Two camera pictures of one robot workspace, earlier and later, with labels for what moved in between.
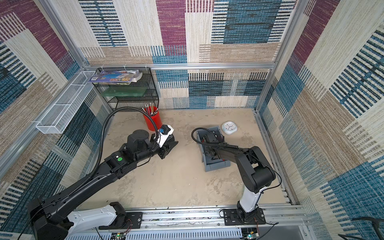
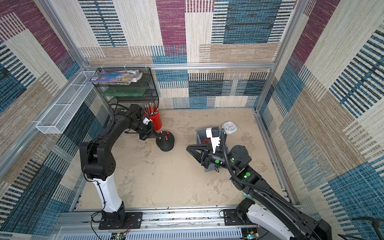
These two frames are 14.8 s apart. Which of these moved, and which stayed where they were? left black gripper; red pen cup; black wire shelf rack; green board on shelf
Moved: left black gripper
Stayed: green board on shelf; red pen cup; black wire shelf rack
